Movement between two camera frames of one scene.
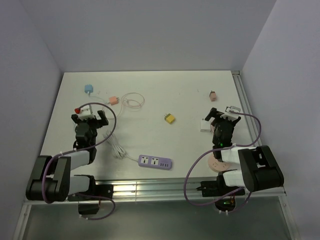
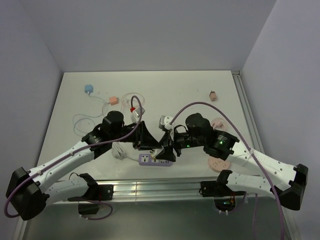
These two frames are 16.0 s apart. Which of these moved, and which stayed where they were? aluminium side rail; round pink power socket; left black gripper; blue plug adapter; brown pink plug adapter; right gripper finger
Moved: left black gripper; right gripper finger
Stayed: blue plug adapter; brown pink plug adapter; aluminium side rail; round pink power socket
